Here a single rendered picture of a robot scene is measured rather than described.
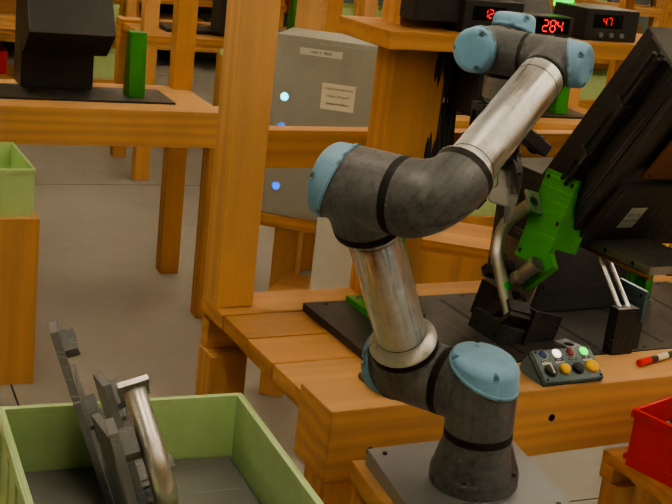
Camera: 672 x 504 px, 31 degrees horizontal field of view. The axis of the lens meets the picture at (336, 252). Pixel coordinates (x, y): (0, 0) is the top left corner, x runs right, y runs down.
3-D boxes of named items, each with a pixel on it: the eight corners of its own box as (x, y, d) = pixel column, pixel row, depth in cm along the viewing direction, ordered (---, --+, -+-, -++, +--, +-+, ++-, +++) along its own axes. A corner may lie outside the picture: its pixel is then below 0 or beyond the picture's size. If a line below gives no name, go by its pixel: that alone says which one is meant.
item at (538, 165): (623, 307, 300) (648, 175, 290) (523, 314, 286) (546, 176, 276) (578, 283, 315) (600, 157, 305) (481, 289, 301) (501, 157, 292)
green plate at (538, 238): (570, 278, 267) (605, 189, 264) (543, 270, 263) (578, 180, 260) (540, 262, 276) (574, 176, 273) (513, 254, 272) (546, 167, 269)
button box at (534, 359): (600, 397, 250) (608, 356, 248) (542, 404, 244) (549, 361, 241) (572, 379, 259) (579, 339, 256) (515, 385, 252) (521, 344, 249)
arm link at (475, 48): (513, 32, 190) (542, 30, 199) (451, 22, 195) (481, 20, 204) (507, 81, 192) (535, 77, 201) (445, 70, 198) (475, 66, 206)
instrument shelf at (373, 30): (702, 64, 298) (705, 48, 297) (387, 49, 258) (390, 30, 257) (637, 48, 320) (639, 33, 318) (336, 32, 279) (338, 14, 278)
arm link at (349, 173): (439, 430, 202) (376, 193, 165) (364, 404, 210) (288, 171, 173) (471, 378, 209) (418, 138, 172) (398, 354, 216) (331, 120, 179)
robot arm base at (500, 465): (534, 494, 200) (541, 441, 197) (454, 508, 194) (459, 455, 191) (490, 450, 213) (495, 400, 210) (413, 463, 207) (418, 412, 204)
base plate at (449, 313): (782, 344, 292) (784, 336, 291) (388, 382, 242) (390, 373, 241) (666, 287, 327) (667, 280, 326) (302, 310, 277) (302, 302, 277)
